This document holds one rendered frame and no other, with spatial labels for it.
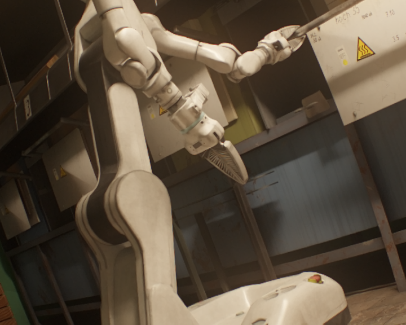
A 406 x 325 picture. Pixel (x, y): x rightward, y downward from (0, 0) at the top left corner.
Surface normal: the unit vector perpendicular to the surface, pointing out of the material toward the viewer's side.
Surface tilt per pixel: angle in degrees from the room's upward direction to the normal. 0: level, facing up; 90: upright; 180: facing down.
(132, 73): 116
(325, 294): 89
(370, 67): 90
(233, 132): 90
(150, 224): 90
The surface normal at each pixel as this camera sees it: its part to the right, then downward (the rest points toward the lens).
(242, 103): -0.75, 0.23
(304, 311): 0.61, -0.30
